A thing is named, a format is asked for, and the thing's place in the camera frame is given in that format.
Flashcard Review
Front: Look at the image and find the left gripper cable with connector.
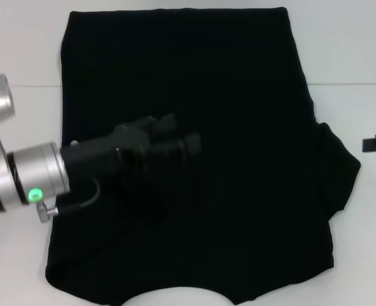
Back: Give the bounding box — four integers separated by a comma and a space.
36, 178, 101, 223

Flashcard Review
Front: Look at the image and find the black shirt with FREE print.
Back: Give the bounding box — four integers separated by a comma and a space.
44, 6, 363, 306

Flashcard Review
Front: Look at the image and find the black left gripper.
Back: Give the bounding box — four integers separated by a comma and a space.
60, 113, 203, 192

